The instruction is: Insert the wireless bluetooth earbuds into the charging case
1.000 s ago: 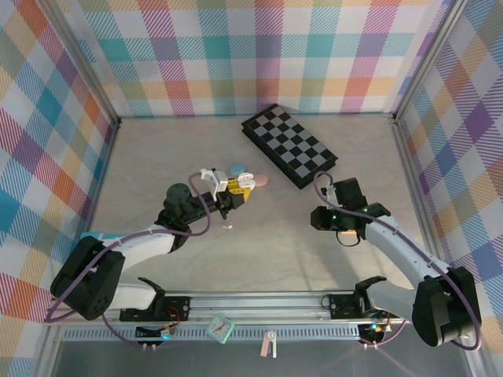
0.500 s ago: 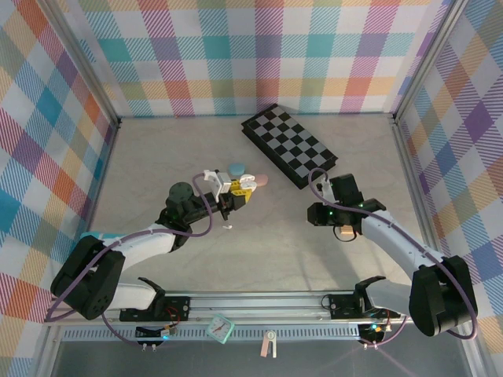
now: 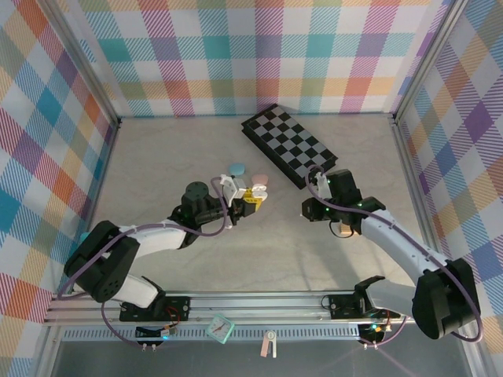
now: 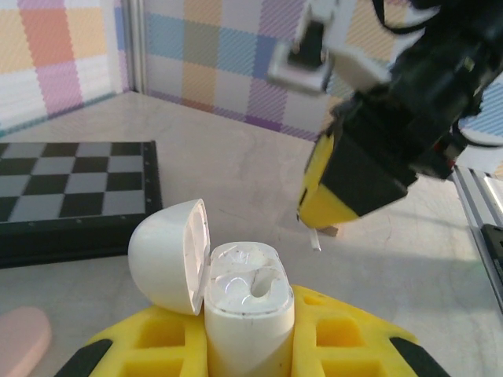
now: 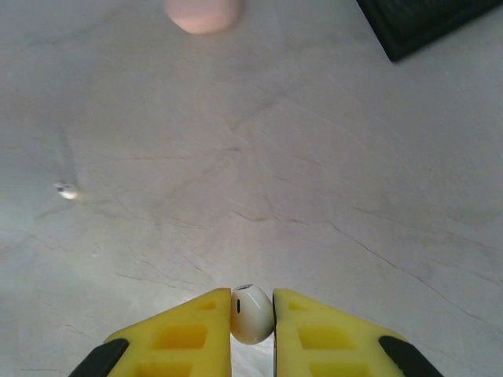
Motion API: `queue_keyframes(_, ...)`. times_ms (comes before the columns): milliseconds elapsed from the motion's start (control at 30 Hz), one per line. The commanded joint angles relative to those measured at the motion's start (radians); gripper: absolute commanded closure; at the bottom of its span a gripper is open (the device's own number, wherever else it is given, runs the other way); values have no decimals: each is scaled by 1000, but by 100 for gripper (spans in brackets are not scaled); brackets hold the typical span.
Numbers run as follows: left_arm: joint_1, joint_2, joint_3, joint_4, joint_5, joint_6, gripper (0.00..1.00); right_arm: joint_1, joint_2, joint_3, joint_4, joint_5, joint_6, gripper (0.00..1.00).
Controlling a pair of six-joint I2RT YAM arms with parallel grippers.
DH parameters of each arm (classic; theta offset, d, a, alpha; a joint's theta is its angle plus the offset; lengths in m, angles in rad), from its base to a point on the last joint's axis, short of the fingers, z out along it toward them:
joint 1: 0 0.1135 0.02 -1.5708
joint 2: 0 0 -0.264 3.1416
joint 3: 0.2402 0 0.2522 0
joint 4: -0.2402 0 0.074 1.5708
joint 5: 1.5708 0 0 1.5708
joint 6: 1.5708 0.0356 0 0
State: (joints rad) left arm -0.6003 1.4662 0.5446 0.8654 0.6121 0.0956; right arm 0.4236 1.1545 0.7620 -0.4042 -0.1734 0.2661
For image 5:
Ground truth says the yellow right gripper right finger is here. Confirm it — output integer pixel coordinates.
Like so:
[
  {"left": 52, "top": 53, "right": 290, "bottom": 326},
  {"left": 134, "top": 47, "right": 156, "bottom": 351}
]
[{"left": 272, "top": 287, "right": 434, "bottom": 377}]

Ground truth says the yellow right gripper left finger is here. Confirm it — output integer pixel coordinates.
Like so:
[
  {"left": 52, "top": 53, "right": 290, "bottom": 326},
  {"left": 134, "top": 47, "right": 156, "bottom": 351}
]
[{"left": 72, "top": 287, "right": 233, "bottom": 377}]

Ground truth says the white stem earbud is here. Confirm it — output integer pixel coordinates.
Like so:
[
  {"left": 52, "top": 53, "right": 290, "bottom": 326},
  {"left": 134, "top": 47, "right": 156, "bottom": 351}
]
[
  {"left": 52, "top": 180, "right": 83, "bottom": 202},
  {"left": 229, "top": 283, "right": 274, "bottom": 346}
]

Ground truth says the pink earbud charging case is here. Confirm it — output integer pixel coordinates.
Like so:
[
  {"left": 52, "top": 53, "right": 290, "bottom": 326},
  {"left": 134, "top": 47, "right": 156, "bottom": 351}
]
[{"left": 163, "top": 0, "right": 245, "bottom": 35}]

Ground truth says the black folding chessboard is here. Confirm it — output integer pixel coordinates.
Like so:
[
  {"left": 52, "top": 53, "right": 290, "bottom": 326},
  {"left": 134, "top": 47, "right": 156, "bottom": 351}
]
[{"left": 354, "top": 0, "right": 503, "bottom": 64}]

